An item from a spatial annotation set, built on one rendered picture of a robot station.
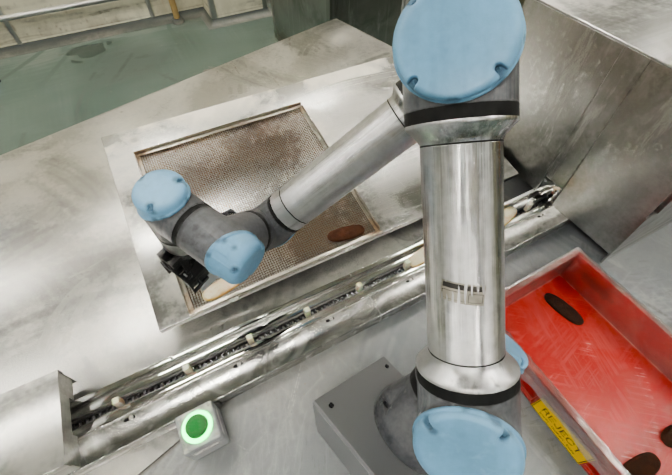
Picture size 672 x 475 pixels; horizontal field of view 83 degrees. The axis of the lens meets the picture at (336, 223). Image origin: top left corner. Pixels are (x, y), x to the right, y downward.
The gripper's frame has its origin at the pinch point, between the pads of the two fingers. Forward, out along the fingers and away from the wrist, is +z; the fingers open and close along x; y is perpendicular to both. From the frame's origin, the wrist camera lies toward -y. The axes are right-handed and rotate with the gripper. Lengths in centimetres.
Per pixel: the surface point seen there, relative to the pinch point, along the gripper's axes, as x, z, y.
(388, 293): 33.7, 6.4, -20.7
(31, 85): -279, 147, -59
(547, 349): 70, 5, -30
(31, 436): -5.1, 1.1, 41.6
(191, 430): 17.3, 0.4, 25.3
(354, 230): 18.1, 5.5, -29.7
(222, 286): 1.4, 5.4, 0.9
